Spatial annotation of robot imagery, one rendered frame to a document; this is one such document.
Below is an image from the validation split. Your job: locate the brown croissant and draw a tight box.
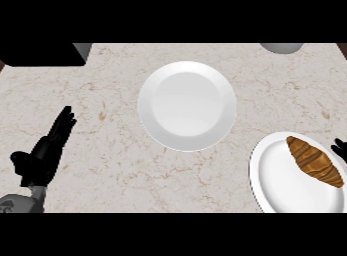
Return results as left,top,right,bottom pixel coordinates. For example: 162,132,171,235
285,135,346,189

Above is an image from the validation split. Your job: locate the grey round bowl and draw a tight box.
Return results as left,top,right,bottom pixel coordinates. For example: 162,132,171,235
258,42,306,55

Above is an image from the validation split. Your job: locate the black box appliance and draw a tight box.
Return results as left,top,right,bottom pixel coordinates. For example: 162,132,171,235
0,42,93,68

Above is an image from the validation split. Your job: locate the white oval plate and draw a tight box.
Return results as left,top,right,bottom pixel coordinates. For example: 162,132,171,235
137,60,238,153
248,131,347,214

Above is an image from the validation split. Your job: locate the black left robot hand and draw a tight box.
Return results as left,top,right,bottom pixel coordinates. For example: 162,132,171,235
9,105,78,188

